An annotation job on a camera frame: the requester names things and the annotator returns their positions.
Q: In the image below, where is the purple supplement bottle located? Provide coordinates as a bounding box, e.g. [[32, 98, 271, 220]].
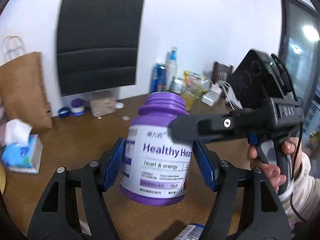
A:
[[120, 92, 193, 206]]

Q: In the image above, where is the pink fleece sleeve forearm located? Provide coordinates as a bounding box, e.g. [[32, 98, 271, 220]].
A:
[[292, 151, 319, 219]]

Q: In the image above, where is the right hand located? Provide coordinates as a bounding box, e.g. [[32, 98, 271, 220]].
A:
[[247, 137, 302, 192]]

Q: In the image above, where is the white power strip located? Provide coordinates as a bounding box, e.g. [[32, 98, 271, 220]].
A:
[[201, 84, 222, 107]]

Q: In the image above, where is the blue supplement bottle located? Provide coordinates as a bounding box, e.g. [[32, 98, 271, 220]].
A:
[[174, 223, 204, 240]]

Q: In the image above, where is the glass of yellow drink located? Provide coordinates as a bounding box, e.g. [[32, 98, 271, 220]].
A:
[[181, 89, 197, 111]]

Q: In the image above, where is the blue tissue box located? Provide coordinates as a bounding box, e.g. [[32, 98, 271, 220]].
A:
[[2, 119, 43, 174]]

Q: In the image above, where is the clear glass bottle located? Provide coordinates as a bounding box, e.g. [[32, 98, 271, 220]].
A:
[[166, 47, 177, 91]]

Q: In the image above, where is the blue bottle cap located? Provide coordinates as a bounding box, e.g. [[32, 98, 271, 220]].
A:
[[57, 107, 71, 118]]

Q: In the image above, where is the purple white jar lid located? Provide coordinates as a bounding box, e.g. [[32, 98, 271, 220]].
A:
[[71, 98, 85, 116]]

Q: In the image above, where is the blue soda can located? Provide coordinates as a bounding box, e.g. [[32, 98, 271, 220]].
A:
[[150, 63, 167, 93]]

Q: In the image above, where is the clear seed container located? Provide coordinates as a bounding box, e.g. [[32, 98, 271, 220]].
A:
[[89, 90, 117, 118]]

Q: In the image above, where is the white round lid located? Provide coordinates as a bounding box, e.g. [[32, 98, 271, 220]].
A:
[[116, 102, 124, 109]]

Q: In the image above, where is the brown paper bag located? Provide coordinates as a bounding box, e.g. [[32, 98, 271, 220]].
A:
[[1, 36, 53, 131]]

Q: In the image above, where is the black paper bag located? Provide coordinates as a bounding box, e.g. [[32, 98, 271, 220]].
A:
[[56, 0, 144, 96]]

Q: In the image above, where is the white charging cable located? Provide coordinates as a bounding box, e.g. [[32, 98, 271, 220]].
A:
[[217, 80, 243, 111]]

